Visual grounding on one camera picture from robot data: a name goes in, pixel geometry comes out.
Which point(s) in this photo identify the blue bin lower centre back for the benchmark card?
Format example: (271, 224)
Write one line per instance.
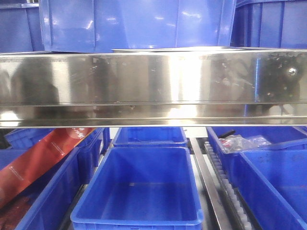
(171, 136)

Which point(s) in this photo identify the blue bin upper right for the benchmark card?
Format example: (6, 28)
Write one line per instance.
(270, 23)

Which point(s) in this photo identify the silver metal tray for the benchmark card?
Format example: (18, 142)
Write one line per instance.
(180, 49)

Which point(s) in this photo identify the white roller track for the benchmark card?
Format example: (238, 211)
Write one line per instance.
(228, 190)

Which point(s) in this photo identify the blue bin lower right front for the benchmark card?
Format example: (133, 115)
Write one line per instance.
(273, 183)

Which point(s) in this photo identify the stainless steel shelf rail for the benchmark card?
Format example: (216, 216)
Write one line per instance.
(250, 87)

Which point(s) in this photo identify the blue bin lower left back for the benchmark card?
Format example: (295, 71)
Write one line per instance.
(89, 148)

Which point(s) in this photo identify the blue bin lower centre front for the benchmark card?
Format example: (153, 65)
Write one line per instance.
(134, 188)

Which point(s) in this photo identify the blue bin upper left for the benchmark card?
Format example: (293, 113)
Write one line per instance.
(20, 29)

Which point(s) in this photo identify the blue bin lower right back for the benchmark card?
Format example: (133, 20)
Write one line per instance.
(281, 138)

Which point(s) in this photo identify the blue bin upper centre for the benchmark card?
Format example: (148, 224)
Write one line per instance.
(100, 26)

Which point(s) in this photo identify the blue bin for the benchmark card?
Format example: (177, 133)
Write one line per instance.
(273, 183)
(100, 26)
(43, 204)
(171, 136)
(89, 148)
(20, 29)
(270, 23)
(134, 188)
(281, 138)

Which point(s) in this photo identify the clear plastic bag of parts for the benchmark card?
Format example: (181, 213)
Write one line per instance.
(234, 143)

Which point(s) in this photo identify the red cardboard box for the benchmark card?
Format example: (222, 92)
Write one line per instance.
(41, 157)

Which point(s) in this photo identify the blue bin lower left front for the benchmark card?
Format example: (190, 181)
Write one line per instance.
(43, 204)

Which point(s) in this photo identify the steel divider rail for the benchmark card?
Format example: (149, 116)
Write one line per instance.
(217, 211)

